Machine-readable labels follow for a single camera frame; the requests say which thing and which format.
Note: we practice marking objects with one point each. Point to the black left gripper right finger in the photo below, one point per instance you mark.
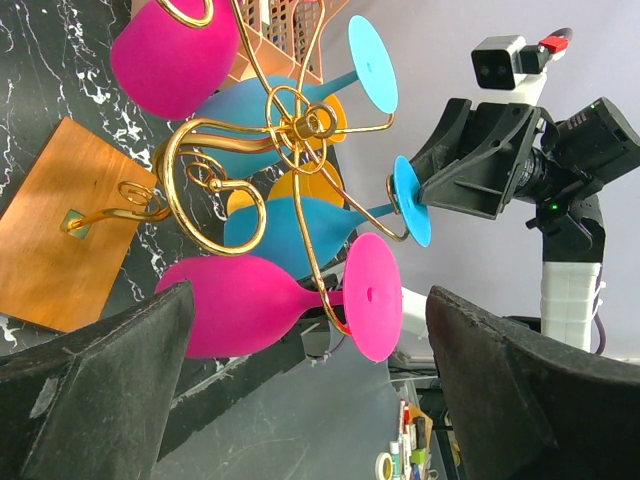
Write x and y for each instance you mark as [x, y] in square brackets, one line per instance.
[525, 406]

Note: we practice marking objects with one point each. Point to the magenta wine glass back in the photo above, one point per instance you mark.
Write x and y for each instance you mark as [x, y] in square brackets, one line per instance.
[169, 69]

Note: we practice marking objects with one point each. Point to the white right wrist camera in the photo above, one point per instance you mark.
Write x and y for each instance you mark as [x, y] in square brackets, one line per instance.
[509, 70]

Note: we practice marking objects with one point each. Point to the magenta wine glass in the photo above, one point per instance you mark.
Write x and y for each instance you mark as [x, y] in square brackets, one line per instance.
[169, 69]
[245, 304]

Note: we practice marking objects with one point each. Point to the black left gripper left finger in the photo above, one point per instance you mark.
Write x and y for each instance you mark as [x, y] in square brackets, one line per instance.
[94, 403]

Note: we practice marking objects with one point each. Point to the magenta wine glass front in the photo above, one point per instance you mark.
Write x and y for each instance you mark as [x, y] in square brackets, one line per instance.
[245, 304]

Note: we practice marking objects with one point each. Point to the blue wine glass front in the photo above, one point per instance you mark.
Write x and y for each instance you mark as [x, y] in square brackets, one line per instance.
[328, 225]

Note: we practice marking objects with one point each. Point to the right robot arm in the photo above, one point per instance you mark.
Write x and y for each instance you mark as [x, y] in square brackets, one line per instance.
[570, 162]

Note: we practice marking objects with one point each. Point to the pink desk file organizer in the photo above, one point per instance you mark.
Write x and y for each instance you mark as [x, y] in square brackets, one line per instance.
[280, 33]

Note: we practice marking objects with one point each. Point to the wooden rack base board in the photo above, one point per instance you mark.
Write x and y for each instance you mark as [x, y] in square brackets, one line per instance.
[56, 272]

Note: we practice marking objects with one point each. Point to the yellow wine glass back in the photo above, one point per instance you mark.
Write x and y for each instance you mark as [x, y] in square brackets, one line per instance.
[315, 186]

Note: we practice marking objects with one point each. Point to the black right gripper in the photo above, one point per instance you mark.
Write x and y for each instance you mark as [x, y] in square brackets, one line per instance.
[483, 182]

